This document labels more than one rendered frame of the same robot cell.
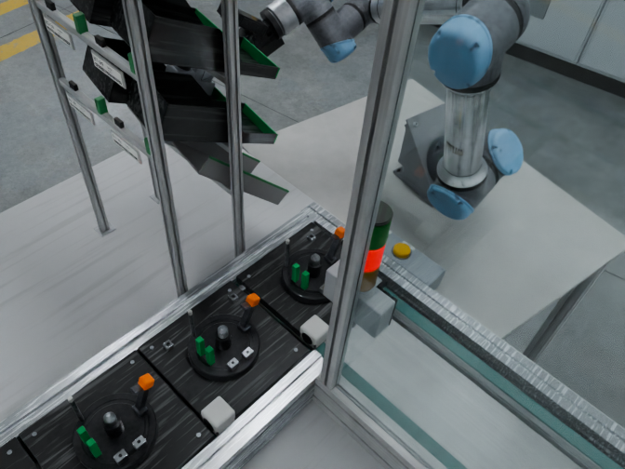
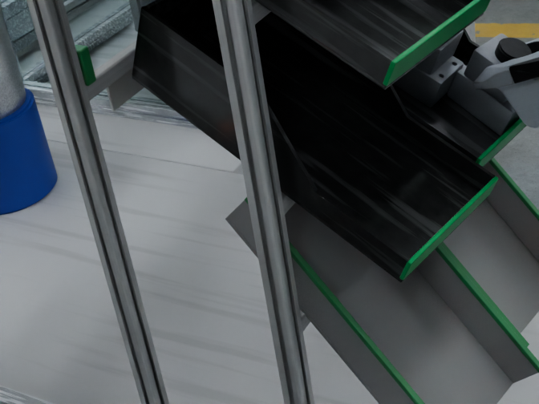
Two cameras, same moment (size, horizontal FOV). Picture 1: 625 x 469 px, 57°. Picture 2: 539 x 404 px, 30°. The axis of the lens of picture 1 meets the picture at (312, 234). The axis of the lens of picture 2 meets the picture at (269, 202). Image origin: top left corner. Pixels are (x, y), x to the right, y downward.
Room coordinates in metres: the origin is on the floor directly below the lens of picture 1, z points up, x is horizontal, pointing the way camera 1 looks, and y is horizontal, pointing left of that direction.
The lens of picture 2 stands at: (0.81, -0.48, 1.65)
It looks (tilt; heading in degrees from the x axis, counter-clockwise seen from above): 32 degrees down; 85
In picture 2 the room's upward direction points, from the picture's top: 9 degrees counter-clockwise
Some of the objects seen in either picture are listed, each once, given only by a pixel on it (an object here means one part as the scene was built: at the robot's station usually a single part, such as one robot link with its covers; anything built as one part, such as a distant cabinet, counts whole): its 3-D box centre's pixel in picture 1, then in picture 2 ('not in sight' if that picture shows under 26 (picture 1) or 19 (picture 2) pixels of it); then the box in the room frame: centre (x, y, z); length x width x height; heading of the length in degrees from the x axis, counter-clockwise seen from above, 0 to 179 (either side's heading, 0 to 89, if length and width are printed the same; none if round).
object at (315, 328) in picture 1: (314, 331); not in sight; (0.63, -0.03, 0.97); 0.05 x 0.05 x 0.04; 51
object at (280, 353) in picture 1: (222, 338); not in sight; (0.57, 0.15, 1.01); 0.24 x 0.24 x 0.13; 51
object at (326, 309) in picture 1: (312, 280); not in sight; (0.76, -0.01, 0.96); 0.24 x 0.24 x 0.02; 51
